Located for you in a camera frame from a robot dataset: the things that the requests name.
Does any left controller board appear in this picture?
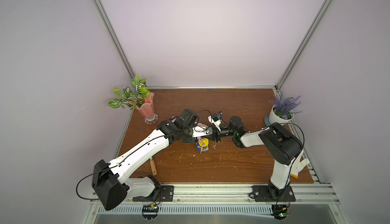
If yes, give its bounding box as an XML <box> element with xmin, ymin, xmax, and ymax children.
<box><xmin>141</xmin><ymin>204</ymin><xmax>160</xmax><ymax>222</ymax></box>

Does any green artificial plant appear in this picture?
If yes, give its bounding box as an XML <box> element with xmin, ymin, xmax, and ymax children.
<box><xmin>108</xmin><ymin>75</ymin><xmax>151</xmax><ymax>109</ymax></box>

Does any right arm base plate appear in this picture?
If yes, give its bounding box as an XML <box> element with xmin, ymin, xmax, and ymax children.
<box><xmin>248</xmin><ymin>184</ymin><xmax>296</xmax><ymax>202</ymax></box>

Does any teal saucer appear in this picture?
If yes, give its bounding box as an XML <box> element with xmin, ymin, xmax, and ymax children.
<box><xmin>264</xmin><ymin>114</ymin><xmax>271</xmax><ymax>127</ymax></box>

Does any white yellow brush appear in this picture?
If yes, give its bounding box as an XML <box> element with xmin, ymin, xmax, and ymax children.
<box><xmin>290</xmin><ymin>157</ymin><xmax>310</xmax><ymax>178</ymax></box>

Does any white flower pot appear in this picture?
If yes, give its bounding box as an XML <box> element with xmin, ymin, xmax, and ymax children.
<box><xmin>269</xmin><ymin>106</ymin><xmax>294</xmax><ymax>124</ymax></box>

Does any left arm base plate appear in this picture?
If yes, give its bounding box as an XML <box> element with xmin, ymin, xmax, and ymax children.
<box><xmin>132</xmin><ymin>185</ymin><xmax>174</xmax><ymax>203</ymax></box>

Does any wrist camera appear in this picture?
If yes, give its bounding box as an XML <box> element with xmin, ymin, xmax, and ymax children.
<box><xmin>192</xmin><ymin>126</ymin><xmax>212</xmax><ymax>138</ymax></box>
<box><xmin>208</xmin><ymin>114</ymin><xmax>221</xmax><ymax>131</ymax></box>

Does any green scraper wooden handle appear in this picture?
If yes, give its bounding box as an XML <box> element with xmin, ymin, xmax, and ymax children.
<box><xmin>149</xmin><ymin>157</ymin><xmax>157</xmax><ymax>176</ymax></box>

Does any aluminium front rail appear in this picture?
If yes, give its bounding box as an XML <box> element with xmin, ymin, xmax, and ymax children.
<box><xmin>142</xmin><ymin>183</ymin><xmax>340</xmax><ymax>205</ymax></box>

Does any yellow blue doll decoration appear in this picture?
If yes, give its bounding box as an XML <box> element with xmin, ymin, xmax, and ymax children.
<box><xmin>196</xmin><ymin>137</ymin><xmax>209</xmax><ymax>153</ymax></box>

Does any pink fluffy bag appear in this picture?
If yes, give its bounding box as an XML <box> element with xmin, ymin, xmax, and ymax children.
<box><xmin>196</xmin><ymin>122</ymin><xmax>207</xmax><ymax>131</ymax></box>

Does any purple lavender plant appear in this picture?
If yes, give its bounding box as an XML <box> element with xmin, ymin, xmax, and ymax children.
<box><xmin>269</xmin><ymin>92</ymin><xmax>301</xmax><ymax>119</ymax></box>

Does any pink vase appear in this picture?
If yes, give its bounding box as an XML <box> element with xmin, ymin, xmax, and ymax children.
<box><xmin>136</xmin><ymin>92</ymin><xmax>158</xmax><ymax>124</ymax></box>

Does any right controller board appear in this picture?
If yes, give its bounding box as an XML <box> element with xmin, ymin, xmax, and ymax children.
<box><xmin>271</xmin><ymin>205</ymin><xmax>290</xmax><ymax>221</ymax></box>

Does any controller board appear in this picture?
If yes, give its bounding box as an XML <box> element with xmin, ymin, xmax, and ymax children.
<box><xmin>141</xmin><ymin>204</ymin><xmax>160</xmax><ymax>222</ymax></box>
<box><xmin>271</xmin><ymin>205</ymin><xmax>290</xmax><ymax>221</ymax></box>

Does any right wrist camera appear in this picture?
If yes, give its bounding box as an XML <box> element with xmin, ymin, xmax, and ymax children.
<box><xmin>208</xmin><ymin>114</ymin><xmax>221</xmax><ymax>131</ymax></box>

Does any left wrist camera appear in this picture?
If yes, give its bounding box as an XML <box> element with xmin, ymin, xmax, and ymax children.
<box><xmin>192</xmin><ymin>126</ymin><xmax>212</xmax><ymax>138</ymax></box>

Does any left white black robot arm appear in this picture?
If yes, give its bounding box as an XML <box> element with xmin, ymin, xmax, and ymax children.
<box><xmin>90</xmin><ymin>109</ymin><xmax>208</xmax><ymax>210</ymax></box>

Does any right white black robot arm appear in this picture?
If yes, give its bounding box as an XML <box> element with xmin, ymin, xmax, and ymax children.
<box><xmin>206</xmin><ymin>114</ymin><xmax>305</xmax><ymax>201</ymax></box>

